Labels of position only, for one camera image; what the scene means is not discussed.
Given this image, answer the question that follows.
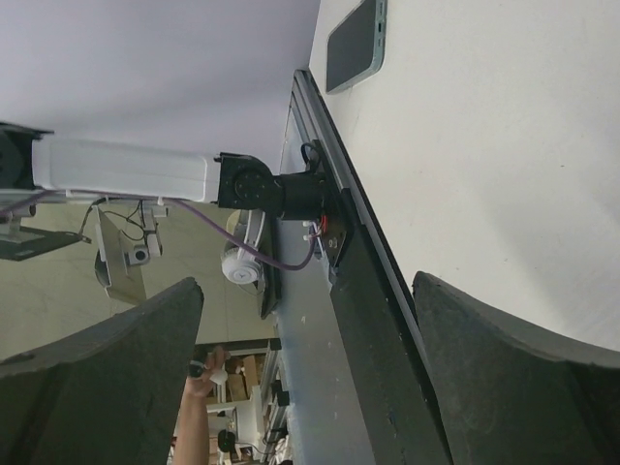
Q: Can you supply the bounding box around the distant person forearm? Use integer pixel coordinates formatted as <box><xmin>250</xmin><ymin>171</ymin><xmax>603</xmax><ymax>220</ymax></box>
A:
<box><xmin>172</xmin><ymin>385</ymin><xmax>210</xmax><ymax>465</ymax></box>

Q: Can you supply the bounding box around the grey background camera mount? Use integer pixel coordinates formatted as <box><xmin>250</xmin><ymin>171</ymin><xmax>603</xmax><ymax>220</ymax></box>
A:
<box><xmin>92</xmin><ymin>201</ymin><xmax>169</xmax><ymax>305</ymax></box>

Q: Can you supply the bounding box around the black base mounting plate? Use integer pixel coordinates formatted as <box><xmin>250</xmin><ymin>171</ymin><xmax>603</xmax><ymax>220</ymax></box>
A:
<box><xmin>330</xmin><ymin>228</ymin><xmax>452</xmax><ymax>464</ymax></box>

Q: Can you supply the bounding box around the green case phone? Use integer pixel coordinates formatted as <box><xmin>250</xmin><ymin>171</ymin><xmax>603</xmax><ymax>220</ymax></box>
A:
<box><xmin>325</xmin><ymin>0</ymin><xmax>388</xmax><ymax>94</ymax></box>

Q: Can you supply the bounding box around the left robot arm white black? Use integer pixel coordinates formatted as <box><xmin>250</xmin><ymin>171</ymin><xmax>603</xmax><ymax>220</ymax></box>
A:
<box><xmin>1</xmin><ymin>123</ymin><xmax>327</xmax><ymax>221</ymax></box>

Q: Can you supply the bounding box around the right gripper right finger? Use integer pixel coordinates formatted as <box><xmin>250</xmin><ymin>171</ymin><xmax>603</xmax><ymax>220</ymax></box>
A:
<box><xmin>413</xmin><ymin>272</ymin><xmax>619</xmax><ymax>464</ymax></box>

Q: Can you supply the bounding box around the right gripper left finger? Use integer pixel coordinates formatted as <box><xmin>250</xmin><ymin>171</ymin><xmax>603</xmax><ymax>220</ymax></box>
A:
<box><xmin>1</xmin><ymin>278</ymin><xmax>203</xmax><ymax>464</ymax></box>

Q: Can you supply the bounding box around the distant person hand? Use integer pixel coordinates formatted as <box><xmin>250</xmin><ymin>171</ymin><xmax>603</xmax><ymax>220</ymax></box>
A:
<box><xmin>185</xmin><ymin>346</ymin><xmax>229</xmax><ymax>397</ymax></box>

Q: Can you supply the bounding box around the aluminium front rail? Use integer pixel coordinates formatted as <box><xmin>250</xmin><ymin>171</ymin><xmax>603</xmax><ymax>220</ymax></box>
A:
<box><xmin>292</xmin><ymin>70</ymin><xmax>421</xmax><ymax>345</ymax></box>

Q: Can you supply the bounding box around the white background fan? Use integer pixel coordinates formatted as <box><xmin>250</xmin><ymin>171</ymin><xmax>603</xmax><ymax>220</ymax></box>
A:
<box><xmin>221</xmin><ymin>209</ymin><xmax>265</xmax><ymax>285</ymax></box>

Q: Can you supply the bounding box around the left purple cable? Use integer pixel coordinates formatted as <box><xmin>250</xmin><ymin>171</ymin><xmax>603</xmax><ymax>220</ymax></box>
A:
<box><xmin>0</xmin><ymin>188</ymin><xmax>326</xmax><ymax>270</ymax></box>

